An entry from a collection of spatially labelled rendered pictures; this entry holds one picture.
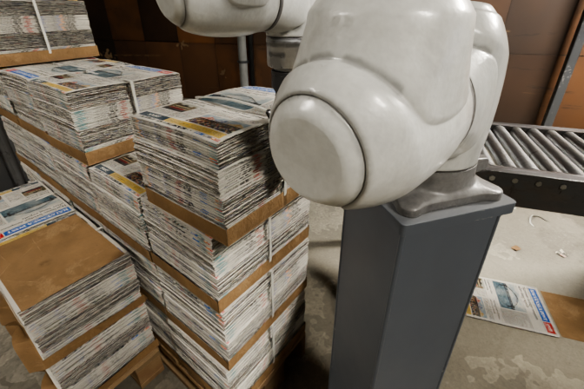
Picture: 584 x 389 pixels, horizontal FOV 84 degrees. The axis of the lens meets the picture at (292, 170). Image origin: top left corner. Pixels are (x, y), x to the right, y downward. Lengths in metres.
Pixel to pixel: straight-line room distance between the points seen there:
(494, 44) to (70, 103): 1.00
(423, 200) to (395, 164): 0.25
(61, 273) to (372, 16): 1.05
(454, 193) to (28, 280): 1.07
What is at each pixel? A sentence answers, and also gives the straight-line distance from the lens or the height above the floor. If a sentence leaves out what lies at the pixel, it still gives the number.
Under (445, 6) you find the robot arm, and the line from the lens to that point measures 0.29.
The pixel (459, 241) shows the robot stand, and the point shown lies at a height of 0.93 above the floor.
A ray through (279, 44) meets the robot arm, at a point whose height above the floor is 1.21.
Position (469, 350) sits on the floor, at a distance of 1.69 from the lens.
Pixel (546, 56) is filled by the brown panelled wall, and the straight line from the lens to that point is 4.50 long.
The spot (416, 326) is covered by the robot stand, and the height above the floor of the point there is 0.74.
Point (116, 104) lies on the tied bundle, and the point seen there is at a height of 1.00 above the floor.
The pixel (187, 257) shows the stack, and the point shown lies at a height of 0.72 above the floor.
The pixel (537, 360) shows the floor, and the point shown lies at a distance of 1.80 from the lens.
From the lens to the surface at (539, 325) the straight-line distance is 1.92.
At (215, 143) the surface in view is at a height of 1.06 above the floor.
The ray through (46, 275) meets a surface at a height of 0.60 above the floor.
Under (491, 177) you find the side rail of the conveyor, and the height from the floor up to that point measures 0.78.
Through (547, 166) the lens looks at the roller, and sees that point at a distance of 1.36.
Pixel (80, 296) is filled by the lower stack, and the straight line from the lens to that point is 1.14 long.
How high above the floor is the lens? 1.27
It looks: 27 degrees down
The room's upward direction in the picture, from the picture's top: straight up
